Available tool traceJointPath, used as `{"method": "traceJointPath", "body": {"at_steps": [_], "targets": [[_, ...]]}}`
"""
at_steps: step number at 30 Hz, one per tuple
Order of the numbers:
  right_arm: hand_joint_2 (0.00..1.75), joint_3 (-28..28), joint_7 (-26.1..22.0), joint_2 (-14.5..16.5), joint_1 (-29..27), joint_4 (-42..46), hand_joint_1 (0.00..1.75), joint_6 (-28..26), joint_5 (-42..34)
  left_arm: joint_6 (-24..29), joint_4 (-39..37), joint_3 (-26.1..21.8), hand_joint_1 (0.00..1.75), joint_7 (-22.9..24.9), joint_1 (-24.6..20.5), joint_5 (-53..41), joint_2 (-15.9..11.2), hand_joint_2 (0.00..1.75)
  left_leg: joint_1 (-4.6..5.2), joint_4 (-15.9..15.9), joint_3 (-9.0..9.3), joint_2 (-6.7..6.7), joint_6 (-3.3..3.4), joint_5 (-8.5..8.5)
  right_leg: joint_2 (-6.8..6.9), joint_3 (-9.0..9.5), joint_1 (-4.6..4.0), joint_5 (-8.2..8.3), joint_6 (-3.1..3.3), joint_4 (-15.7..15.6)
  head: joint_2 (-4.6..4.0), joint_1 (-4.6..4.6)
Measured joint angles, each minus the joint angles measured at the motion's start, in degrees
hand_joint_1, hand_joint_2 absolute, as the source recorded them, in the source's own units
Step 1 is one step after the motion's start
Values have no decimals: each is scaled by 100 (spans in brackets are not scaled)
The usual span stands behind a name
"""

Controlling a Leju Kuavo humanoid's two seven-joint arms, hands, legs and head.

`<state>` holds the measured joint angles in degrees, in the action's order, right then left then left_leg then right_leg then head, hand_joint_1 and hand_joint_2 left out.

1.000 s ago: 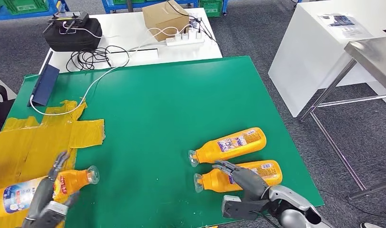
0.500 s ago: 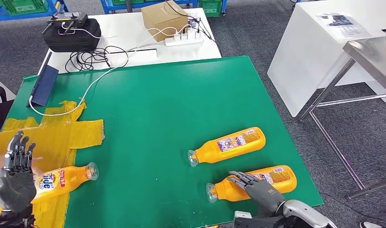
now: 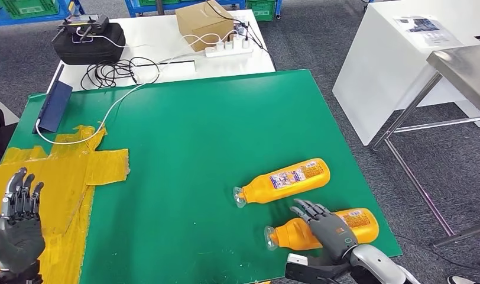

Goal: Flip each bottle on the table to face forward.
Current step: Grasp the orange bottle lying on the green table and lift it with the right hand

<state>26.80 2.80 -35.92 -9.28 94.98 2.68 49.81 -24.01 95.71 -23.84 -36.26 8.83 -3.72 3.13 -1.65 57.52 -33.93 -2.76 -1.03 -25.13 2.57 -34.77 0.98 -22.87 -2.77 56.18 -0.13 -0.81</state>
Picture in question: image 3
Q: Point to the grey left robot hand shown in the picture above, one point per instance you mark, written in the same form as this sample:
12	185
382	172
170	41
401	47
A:
16	243

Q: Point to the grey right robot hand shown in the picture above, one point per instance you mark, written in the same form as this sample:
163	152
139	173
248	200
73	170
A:
334	235

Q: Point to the dark blue tablet case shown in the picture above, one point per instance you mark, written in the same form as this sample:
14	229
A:
54	107

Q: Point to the black remote controller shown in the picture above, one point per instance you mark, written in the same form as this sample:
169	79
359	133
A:
85	21

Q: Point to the black carry bag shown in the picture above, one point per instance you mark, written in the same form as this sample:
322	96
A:
91	53

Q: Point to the stainless steel table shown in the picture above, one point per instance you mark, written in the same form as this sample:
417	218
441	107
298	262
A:
469	68

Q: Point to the green table mat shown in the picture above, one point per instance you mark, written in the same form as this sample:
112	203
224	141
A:
224	129

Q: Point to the white charger plug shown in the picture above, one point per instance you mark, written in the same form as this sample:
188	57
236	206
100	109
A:
237	41
220	46
228	44
246	43

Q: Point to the white table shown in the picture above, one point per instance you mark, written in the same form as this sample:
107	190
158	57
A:
157	31

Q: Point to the white shoe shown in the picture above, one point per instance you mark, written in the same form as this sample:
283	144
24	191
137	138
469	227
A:
459	280

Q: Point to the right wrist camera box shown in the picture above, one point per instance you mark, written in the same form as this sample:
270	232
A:
296	259

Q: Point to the white power strip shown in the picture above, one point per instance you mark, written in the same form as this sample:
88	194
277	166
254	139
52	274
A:
228	52

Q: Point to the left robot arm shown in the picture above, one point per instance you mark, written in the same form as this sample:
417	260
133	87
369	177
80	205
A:
20	278

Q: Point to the green plastic crate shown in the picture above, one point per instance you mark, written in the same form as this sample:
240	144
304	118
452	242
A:
28	8
263	11

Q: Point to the brown cardboard box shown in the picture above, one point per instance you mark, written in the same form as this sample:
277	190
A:
204	27

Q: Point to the blue storage rack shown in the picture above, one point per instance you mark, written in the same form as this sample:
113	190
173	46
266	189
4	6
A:
9	21
130	8

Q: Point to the printed paper sheet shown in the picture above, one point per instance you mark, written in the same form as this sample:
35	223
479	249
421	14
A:
428	30

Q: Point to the white desk with paper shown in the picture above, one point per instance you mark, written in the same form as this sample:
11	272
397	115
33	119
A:
377	70

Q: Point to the orange detergent bottle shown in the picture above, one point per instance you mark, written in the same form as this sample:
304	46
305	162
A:
287	182
291	235

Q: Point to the small circuit board device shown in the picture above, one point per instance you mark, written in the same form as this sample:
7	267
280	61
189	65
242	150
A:
241	29

